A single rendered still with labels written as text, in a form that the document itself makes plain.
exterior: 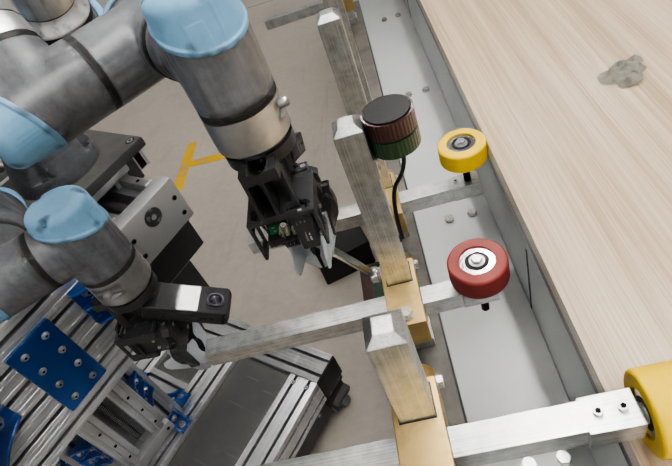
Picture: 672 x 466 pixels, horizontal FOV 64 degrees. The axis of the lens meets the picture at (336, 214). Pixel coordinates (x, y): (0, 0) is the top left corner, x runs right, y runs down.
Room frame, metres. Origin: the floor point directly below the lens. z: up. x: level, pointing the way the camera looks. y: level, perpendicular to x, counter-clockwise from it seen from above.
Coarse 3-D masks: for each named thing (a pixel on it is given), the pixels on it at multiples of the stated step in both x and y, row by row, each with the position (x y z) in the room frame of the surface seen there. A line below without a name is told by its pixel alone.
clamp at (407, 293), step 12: (408, 264) 0.52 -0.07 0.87; (384, 276) 0.51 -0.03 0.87; (384, 288) 0.49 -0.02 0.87; (396, 288) 0.49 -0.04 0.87; (408, 288) 0.48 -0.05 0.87; (396, 300) 0.47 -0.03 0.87; (408, 300) 0.46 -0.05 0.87; (420, 300) 0.45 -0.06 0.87; (420, 312) 0.43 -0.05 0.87; (408, 324) 0.42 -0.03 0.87; (420, 324) 0.42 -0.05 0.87; (420, 336) 0.42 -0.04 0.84
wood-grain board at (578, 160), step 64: (448, 0) 1.19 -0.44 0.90; (512, 0) 1.07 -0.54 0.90; (576, 0) 0.97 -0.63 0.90; (640, 0) 0.88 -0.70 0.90; (448, 64) 0.96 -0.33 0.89; (512, 64) 0.85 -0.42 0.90; (576, 64) 0.77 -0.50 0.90; (512, 128) 0.67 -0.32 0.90; (576, 128) 0.61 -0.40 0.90; (640, 128) 0.56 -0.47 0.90; (512, 192) 0.54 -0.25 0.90; (576, 192) 0.49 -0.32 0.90; (640, 192) 0.45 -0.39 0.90; (576, 256) 0.40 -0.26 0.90; (640, 256) 0.36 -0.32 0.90; (576, 320) 0.32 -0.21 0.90; (640, 320) 0.29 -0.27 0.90; (640, 448) 0.17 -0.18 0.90
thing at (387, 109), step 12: (384, 96) 0.52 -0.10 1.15; (396, 96) 0.51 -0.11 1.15; (372, 108) 0.51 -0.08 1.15; (384, 108) 0.50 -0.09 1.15; (396, 108) 0.49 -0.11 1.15; (408, 108) 0.48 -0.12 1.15; (372, 120) 0.49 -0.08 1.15; (384, 120) 0.48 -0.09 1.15; (396, 120) 0.47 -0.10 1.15; (372, 156) 0.50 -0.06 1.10; (396, 180) 0.50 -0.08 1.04; (396, 204) 0.51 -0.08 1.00; (396, 216) 0.51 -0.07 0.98
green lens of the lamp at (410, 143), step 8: (416, 128) 0.48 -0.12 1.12; (408, 136) 0.47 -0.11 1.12; (416, 136) 0.48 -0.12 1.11; (376, 144) 0.48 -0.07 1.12; (384, 144) 0.48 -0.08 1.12; (392, 144) 0.47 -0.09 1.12; (400, 144) 0.47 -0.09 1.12; (408, 144) 0.47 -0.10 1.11; (416, 144) 0.48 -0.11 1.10; (376, 152) 0.49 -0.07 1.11; (384, 152) 0.48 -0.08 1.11; (392, 152) 0.47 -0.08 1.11; (400, 152) 0.47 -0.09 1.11; (408, 152) 0.47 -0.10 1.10
